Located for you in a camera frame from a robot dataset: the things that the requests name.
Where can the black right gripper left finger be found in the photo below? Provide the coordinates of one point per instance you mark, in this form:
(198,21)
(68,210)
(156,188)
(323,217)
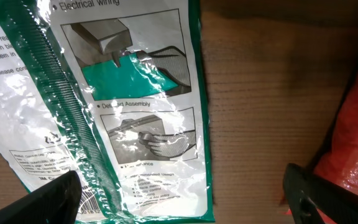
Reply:
(57,202)

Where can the green white packet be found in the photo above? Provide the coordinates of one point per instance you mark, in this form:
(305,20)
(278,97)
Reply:
(114,91)

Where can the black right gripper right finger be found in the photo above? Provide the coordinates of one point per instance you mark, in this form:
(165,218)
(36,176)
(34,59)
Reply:
(307,195)

